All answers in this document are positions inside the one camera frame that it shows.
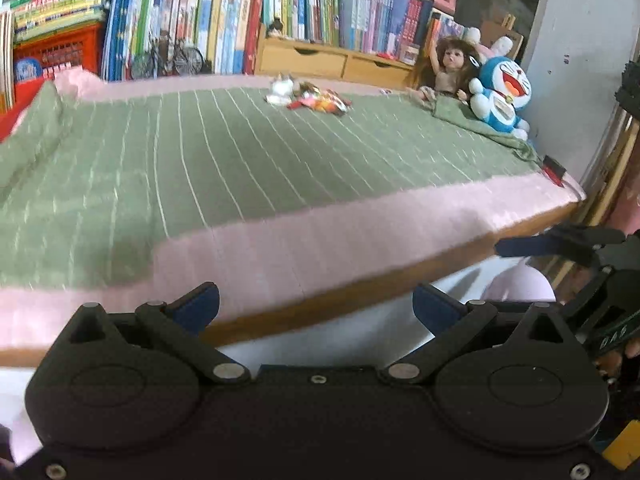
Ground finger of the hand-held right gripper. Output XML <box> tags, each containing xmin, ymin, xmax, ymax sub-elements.
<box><xmin>494</xmin><ymin>223</ymin><xmax>626</xmax><ymax>267</ymax></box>

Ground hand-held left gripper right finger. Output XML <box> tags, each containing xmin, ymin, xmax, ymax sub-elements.
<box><xmin>381</xmin><ymin>282</ymin><xmax>576</xmax><ymax>387</ymax></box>

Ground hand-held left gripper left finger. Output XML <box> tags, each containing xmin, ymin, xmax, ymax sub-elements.
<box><xmin>62</xmin><ymin>281</ymin><xmax>252</xmax><ymax>387</ymax></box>

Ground white tissue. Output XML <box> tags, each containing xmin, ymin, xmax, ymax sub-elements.
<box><xmin>265</xmin><ymin>74</ymin><xmax>297</xmax><ymax>106</ymax></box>

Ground short row of books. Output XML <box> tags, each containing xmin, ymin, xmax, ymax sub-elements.
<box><xmin>422</xmin><ymin>7</ymin><xmax>468</xmax><ymax>61</ymax></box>

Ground row of upright books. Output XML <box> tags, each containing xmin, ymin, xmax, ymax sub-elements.
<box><xmin>102</xmin><ymin>0</ymin><xmax>266</xmax><ymax>81</ymax></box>

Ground row of colourful thin books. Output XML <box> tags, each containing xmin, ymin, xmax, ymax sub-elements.
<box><xmin>260</xmin><ymin>0</ymin><xmax>436</xmax><ymax>61</ymax></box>

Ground row of leaning books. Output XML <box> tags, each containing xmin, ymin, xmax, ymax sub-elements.
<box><xmin>0</xmin><ymin>5</ymin><xmax>16</xmax><ymax>116</ymax></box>

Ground stack of flat books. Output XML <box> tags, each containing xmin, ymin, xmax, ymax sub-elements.
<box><xmin>10</xmin><ymin>0</ymin><xmax>113</xmax><ymax>43</ymax></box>

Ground red black clip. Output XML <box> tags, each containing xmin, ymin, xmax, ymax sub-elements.
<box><xmin>540</xmin><ymin>155</ymin><xmax>568</xmax><ymax>188</ymax></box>

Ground blue cat plush toy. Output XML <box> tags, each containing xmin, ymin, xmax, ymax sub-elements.
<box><xmin>467</xmin><ymin>55</ymin><xmax>533</xmax><ymax>141</ymax></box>

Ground green checked cloth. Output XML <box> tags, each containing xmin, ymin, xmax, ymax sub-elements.
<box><xmin>0</xmin><ymin>80</ymin><xmax>546</xmax><ymax>291</ymax></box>

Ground brown-haired doll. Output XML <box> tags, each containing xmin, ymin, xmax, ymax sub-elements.
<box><xmin>405</xmin><ymin>36</ymin><xmax>483</xmax><ymax>108</ymax></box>

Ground white rabbit plush toy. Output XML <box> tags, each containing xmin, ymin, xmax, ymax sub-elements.
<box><xmin>462</xmin><ymin>27</ymin><xmax>516</xmax><ymax>61</ymax></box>

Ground cardboard box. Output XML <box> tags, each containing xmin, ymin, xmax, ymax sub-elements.
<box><xmin>482</xmin><ymin>20</ymin><xmax>523</xmax><ymax>61</ymax></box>

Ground red orange snack wrapper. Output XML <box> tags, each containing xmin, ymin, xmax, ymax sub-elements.
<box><xmin>287</xmin><ymin>82</ymin><xmax>353</xmax><ymax>117</ymax></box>

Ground miniature bicycle model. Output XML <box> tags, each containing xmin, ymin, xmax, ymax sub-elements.
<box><xmin>131</xmin><ymin>35</ymin><xmax>206</xmax><ymax>80</ymax></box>

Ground red plastic bin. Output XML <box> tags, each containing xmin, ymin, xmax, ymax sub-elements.
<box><xmin>0</xmin><ymin>77</ymin><xmax>48</xmax><ymax>141</ymax></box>

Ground wooden drawer organizer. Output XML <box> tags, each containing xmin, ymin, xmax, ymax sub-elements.
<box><xmin>254</xmin><ymin>35</ymin><xmax>418</xmax><ymax>88</ymax></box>

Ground red plastic basket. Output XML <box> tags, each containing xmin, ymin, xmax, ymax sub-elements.
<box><xmin>12</xmin><ymin>22</ymin><xmax>108</xmax><ymax>83</ymax></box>

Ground blue globe print card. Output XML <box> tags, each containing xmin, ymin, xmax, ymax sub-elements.
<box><xmin>14</xmin><ymin>57</ymin><xmax>43</xmax><ymax>83</ymax></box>

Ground wooden frame bars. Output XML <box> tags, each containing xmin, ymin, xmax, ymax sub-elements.
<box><xmin>575</xmin><ymin>110</ymin><xmax>640</xmax><ymax>281</ymax></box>

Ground window with white frame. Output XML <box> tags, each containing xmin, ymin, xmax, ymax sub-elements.
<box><xmin>455</xmin><ymin>0</ymin><xmax>551</xmax><ymax>51</ymax></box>

